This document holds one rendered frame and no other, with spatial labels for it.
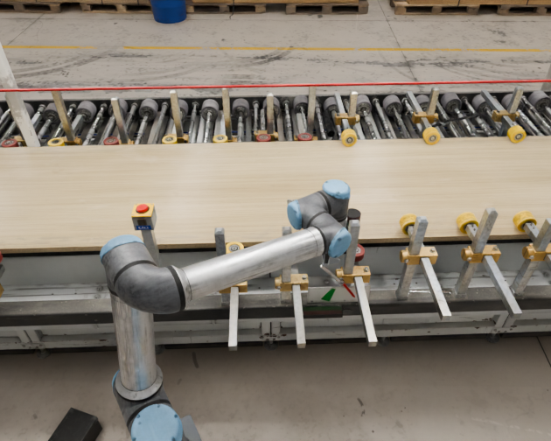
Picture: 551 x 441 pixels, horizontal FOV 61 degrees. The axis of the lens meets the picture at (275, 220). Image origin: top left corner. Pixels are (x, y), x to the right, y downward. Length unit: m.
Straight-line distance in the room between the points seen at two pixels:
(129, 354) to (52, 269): 0.96
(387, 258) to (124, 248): 1.32
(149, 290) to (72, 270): 1.20
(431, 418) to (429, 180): 1.18
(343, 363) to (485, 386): 0.75
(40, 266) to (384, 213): 1.56
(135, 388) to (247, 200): 1.00
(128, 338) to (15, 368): 1.64
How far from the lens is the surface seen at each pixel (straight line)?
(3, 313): 2.29
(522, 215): 2.26
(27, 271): 2.40
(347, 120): 2.72
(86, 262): 2.26
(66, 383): 2.84
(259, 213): 2.12
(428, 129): 2.70
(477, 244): 1.96
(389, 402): 2.63
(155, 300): 1.16
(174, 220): 2.13
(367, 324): 1.79
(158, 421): 1.60
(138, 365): 1.53
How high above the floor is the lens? 2.28
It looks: 41 degrees down
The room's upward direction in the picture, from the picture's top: straight up
